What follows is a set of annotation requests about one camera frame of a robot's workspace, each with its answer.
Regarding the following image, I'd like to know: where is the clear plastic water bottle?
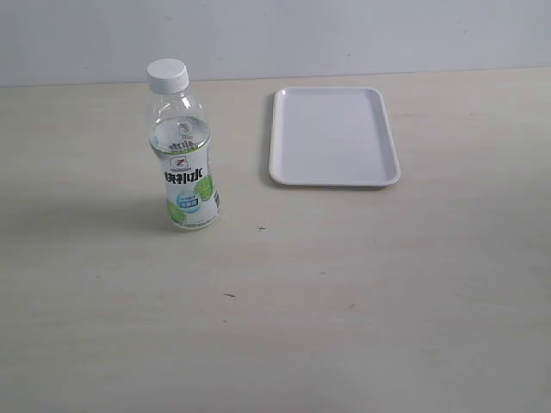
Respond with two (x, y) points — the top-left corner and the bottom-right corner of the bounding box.
(148, 90), (220, 231)

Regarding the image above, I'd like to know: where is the white bottle cap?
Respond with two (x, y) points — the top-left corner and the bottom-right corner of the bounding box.
(146, 59), (189, 95)

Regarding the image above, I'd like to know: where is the white rectangular tray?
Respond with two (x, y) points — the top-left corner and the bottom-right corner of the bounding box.
(269, 87), (401, 188)

